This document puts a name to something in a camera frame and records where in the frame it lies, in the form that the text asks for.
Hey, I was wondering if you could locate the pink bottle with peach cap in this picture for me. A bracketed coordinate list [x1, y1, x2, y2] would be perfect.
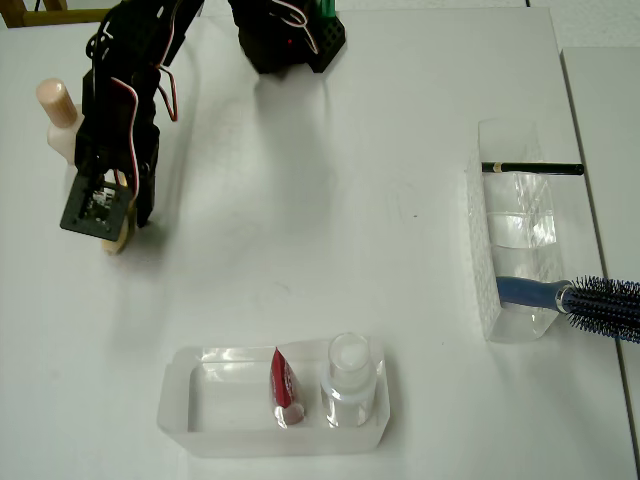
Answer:
[34, 77, 87, 166]

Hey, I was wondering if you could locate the makeup brush with tan bristles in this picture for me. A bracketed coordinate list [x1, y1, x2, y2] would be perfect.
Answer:
[101, 197, 140, 256]

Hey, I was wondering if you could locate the clear bottle with clear cap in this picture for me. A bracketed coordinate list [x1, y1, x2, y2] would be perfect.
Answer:
[319, 332, 377, 429]

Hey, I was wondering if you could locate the blue round hair brush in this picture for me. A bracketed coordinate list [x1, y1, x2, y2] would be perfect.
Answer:
[495, 274, 640, 345]

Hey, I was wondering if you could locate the red cosmetic tube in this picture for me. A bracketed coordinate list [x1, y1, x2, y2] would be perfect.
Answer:
[267, 344, 306, 429]

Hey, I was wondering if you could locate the frosted plastic tray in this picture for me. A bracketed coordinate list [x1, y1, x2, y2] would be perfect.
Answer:
[156, 337, 392, 459]

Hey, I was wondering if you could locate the clear acrylic organizer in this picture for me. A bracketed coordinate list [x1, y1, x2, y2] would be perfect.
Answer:
[464, 117, 566, 345]

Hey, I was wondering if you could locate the black cosmetic pencil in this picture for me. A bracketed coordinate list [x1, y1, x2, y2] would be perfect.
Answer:
[481, 160, 585, 176]

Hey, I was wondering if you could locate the white neighbouring table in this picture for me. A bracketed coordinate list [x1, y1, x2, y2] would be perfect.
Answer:
[559, 47, 640, 480]

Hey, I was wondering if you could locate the white red servo wire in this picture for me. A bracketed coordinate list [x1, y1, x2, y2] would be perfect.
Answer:
[110, 75, 142, 196]
[269, 0, 321, 56]

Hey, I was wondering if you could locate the wooden frame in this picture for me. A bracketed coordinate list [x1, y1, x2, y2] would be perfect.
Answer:
[0, 0, 116, 29]

